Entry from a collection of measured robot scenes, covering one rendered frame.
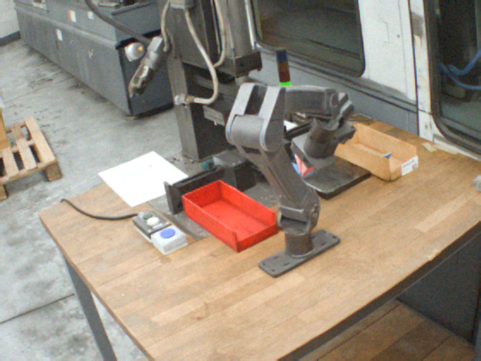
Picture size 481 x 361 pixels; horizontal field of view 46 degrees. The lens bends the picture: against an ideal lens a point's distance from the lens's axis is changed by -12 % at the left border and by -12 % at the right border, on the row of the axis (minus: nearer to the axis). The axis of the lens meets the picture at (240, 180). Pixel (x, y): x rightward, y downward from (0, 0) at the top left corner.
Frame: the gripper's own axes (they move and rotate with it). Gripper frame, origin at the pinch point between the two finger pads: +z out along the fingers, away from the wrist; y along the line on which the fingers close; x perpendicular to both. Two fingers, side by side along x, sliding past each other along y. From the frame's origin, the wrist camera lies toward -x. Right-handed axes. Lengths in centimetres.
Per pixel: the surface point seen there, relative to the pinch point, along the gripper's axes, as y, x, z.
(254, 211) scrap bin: 0.9, 12.1, 9.6
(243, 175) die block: 14.6, 4.3, 15.8
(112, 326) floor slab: 38, 29, 142
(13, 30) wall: 758, -148, 552
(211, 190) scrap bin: 14.9, 14.3, 16.9
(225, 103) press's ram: 29.4, 3.5, 2.0
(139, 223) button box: 16.0, 35.9, 19.5
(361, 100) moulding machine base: 31, -65, 29
